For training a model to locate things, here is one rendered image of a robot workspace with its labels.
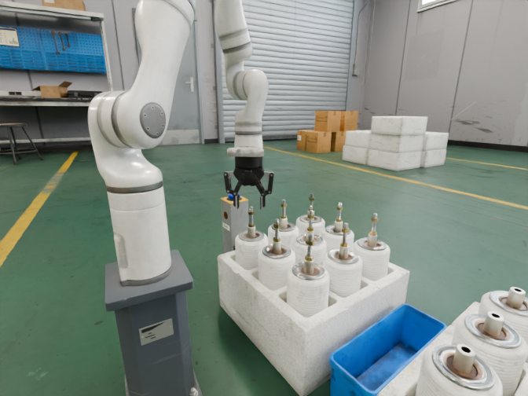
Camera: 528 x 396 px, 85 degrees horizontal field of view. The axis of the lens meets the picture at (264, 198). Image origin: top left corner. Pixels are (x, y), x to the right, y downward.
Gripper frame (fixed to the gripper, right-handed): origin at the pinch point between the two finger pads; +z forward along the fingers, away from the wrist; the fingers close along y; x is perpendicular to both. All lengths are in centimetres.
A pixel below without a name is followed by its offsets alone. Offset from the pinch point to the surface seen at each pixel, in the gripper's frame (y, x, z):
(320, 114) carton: -60, -375, -23
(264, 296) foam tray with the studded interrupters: -5.5, 17.9, 17.4
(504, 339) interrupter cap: -45, 37, 10
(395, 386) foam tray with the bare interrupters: -28, 40, 17
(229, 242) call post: 8.5, -12.2, 17.8
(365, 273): -31.7, 7.2, 16.3
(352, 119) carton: -110, -389, -17
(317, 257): -19.1, 5.7, 12.9
